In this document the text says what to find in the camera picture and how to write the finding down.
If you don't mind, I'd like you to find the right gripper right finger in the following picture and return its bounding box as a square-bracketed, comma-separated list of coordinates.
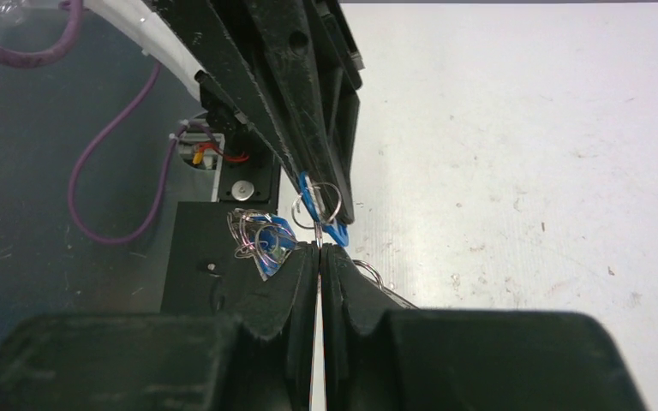
[320, 245, 645, 410]

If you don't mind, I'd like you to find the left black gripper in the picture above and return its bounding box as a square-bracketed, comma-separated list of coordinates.
[151, 0, 363, 224]

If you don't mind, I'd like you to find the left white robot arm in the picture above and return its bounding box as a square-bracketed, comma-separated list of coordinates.
[87, 1, 363, 224]

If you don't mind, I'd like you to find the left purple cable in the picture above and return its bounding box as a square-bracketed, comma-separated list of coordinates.
[0, 0, 217, 246]

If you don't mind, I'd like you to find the round steel key organizer disc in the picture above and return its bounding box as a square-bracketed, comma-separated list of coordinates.
[226, 206, 421, 310]

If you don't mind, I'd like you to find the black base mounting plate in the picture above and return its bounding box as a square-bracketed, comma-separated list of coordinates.
[160, 131, 281, 314]

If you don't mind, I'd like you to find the blue key tag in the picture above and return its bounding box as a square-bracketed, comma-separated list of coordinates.
[239, 214, 298, 282]
[298, 171, 350, 247]

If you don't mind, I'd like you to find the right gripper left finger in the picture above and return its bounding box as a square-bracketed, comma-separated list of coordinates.
[0, 242, 319, 410]

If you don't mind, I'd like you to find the small split key ring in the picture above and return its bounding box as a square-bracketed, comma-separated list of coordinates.
[291, 181, 344, 231]

